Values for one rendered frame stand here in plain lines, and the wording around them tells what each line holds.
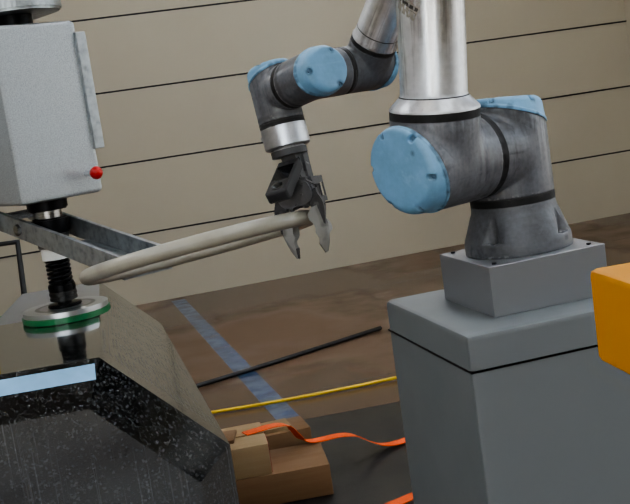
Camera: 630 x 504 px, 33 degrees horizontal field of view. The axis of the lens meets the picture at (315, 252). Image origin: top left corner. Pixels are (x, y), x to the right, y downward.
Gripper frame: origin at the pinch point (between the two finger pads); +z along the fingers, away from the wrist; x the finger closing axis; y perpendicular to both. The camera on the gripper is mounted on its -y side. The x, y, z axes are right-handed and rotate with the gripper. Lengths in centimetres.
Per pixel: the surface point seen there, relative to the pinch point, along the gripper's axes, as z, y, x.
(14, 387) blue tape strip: 12, -19, 60
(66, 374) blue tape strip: 12, -14, 52
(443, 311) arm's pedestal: 16.3, -8.8, -25.3
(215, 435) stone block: 32.7, 2.8, 31.8
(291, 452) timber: 64, 125, 74
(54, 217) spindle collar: -23, 30, 76
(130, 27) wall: -174, 453, 269
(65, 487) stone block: 33, -19, 55
